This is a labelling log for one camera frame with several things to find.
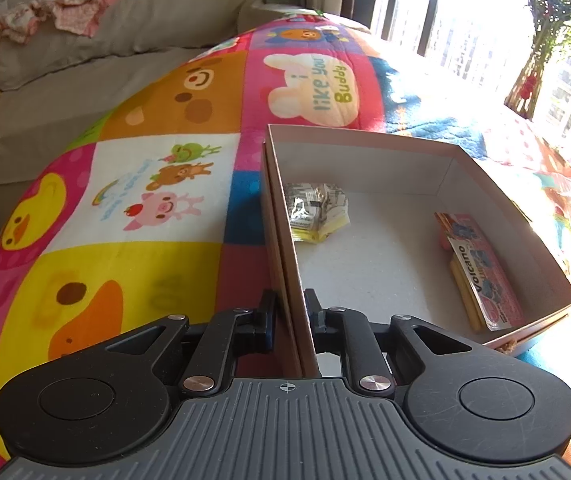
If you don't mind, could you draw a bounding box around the colourful cartoon play mat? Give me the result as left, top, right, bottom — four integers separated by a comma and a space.
0, 12, 571, 478

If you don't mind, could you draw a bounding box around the pink floral cloth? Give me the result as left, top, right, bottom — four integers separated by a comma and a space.
0, 0, 118, 44

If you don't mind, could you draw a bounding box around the pink Volcano snack packet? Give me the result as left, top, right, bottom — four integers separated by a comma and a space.
434, 212, 524, 333

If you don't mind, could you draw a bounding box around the white cardboard box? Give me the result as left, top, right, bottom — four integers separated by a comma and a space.
262, 125, 571, 377

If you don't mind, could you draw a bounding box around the beige sofa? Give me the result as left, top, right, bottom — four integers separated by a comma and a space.
0, 0, 287, 229

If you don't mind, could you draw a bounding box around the newspaper print snack packet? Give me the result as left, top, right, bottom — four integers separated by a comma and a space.
284, 183, 351, 244

